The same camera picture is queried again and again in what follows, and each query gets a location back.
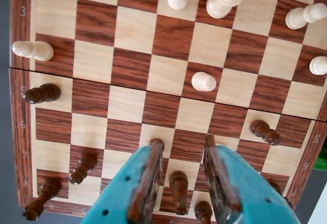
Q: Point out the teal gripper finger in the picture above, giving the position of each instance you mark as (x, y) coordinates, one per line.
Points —
(245, 196)
(120, 198)

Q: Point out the dark wooden bishop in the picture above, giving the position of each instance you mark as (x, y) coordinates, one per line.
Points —
(203, 210)

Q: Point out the dark wooden knight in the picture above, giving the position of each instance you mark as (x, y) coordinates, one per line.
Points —
(178, 185)

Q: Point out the green plastic tray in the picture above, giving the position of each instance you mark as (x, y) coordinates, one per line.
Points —
(322, 161)

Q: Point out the wooden folding chessboard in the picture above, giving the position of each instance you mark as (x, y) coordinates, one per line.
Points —
(173, 37)

